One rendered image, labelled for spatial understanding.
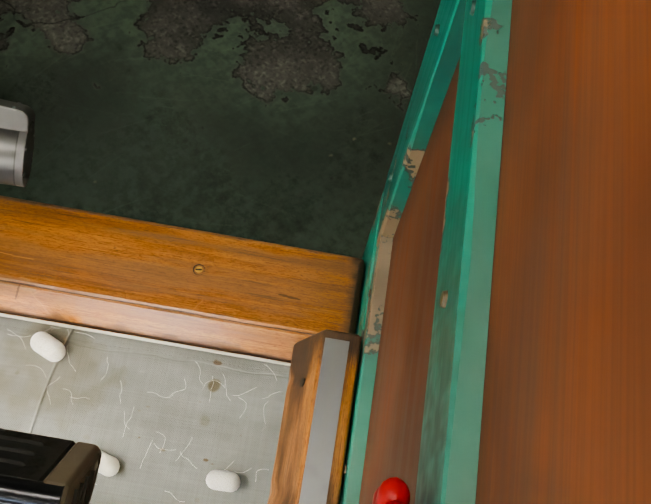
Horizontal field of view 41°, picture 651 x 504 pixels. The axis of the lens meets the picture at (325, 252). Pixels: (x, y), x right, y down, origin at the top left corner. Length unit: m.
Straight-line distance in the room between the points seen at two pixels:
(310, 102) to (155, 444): 1.19
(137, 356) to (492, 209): 0.58
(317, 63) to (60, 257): 1.18
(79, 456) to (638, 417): 0.38
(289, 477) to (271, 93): 1.29
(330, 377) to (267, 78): 1.27
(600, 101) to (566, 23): 0.06
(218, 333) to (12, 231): 0.23
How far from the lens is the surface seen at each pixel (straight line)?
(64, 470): 0.50
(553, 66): 0.32
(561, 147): 0.29
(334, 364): 0.75
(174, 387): 0.87
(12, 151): 0.77
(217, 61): 1.98
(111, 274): 0.89
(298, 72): 1.96
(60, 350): 0.88
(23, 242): 0.92
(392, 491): 0.33
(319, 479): 0.73
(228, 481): 0.83
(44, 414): 0.88
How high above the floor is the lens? 1.58
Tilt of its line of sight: 65 degrees down
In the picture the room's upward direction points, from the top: 12 degrees clockwise
